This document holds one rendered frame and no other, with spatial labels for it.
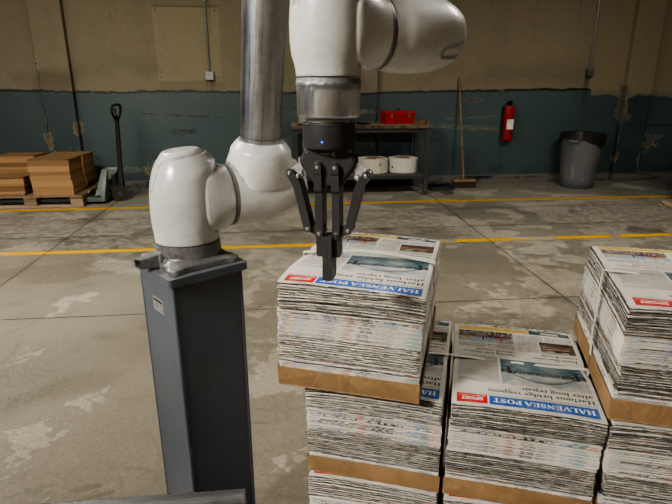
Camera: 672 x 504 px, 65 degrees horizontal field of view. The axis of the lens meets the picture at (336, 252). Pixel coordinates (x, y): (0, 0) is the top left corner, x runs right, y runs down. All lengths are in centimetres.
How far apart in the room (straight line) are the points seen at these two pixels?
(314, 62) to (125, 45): 709
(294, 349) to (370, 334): 16
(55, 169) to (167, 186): 580
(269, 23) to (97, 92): 669
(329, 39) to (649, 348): 74
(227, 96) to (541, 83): 441
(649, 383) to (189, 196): 98
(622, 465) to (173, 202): 106
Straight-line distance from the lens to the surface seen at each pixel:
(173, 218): 125
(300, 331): 104
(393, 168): 714
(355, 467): 122
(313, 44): 72
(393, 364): 102
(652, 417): 113
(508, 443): 115
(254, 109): 128
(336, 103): 72
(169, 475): 168
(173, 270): 125
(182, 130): 764
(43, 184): 710
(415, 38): 79
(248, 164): 129
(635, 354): 107
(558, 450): 116
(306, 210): 78
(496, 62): 808
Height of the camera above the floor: 142
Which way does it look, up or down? 18 degrees down
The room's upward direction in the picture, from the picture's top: straight up
